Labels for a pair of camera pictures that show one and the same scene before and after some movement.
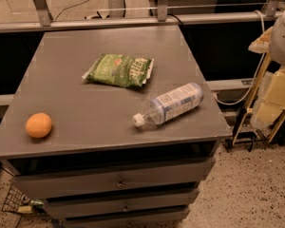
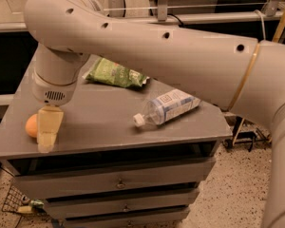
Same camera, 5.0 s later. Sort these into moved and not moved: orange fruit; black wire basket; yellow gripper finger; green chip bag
Moved: yellow gripper finger
Not moved: black wire basket; orange fruit; green chip bag
